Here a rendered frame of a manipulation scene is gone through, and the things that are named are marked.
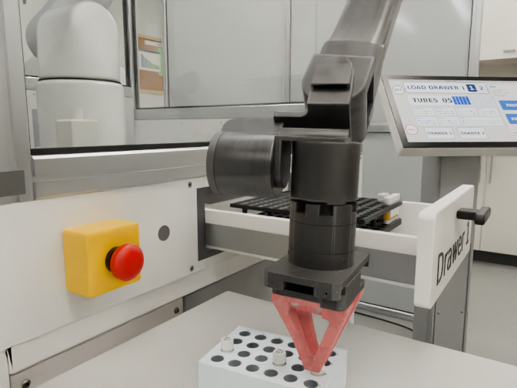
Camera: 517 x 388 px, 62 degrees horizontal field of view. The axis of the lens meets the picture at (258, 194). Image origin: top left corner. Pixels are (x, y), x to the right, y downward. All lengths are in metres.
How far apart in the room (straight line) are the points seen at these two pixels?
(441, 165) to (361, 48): 1.17
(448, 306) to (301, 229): 1.39
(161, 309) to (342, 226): 0.37
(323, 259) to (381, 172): 2.05
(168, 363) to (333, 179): 0.29
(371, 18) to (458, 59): 1.85
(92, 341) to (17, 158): 0.24
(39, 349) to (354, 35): 0.46
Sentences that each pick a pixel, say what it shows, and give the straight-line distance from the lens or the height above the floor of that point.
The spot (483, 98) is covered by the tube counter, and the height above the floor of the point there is 1.12.
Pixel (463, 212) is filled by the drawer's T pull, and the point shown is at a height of 0.91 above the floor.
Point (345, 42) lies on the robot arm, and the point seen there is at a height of 1.10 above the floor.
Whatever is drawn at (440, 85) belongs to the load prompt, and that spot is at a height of 1.16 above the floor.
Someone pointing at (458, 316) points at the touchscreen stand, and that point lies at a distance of 1.75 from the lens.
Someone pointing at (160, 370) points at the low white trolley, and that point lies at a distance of 0.51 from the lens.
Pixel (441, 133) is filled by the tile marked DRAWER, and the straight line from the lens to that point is 1.48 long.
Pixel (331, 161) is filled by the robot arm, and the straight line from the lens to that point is 0.34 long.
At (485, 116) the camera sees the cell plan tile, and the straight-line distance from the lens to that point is 1.61.
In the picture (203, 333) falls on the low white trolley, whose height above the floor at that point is 0.76.
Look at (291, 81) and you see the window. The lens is 0.91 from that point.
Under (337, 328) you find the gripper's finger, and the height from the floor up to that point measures 0.86.
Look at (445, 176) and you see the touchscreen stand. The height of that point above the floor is 0.86.
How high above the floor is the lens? 1.02
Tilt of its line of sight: 9 degrees down
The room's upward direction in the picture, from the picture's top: straight up
